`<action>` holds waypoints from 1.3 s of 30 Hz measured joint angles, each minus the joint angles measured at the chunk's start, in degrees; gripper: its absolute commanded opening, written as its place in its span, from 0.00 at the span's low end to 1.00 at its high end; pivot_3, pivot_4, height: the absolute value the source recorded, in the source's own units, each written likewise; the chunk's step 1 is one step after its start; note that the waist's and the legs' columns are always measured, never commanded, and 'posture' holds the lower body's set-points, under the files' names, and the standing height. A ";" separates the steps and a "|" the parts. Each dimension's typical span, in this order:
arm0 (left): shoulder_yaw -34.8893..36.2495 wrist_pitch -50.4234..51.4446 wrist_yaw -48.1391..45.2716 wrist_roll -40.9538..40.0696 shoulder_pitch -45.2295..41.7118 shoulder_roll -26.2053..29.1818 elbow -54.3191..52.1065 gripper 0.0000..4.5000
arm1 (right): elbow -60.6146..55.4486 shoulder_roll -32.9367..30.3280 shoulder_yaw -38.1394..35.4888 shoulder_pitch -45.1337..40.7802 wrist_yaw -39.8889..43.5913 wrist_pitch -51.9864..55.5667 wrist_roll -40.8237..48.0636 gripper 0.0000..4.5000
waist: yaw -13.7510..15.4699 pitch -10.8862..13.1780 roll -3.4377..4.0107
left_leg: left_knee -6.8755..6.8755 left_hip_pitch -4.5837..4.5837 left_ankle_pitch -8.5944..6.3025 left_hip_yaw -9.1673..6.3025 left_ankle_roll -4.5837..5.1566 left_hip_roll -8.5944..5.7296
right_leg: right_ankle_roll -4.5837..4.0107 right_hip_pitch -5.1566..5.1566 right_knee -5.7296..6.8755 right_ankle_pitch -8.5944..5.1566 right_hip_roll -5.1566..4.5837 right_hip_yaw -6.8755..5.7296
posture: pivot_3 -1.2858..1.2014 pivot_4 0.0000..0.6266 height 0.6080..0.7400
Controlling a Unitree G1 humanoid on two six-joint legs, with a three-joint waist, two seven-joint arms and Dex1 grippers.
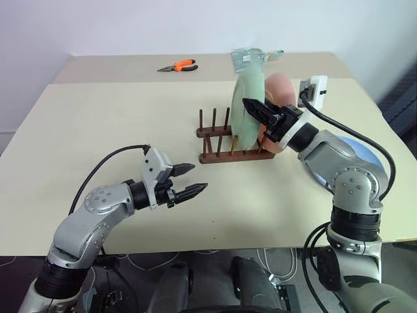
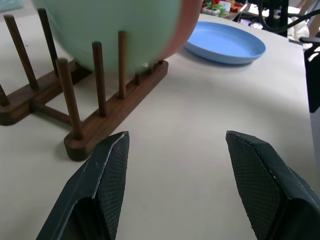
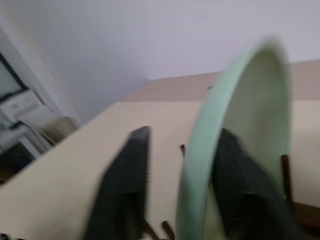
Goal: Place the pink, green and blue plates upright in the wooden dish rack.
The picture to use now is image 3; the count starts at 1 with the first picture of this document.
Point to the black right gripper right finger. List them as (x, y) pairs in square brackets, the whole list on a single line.
[(240, 180)]

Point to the black framed window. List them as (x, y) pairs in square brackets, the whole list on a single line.
[(8, 77)]

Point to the wooden dish rack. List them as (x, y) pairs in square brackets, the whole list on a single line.
[(287, 175)]

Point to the white cabinet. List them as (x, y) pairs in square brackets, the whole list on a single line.
[(17, 120)]

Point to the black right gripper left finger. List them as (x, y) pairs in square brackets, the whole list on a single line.
[(125, 180)]

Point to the green plate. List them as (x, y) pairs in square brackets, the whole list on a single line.
[(260, 105)]

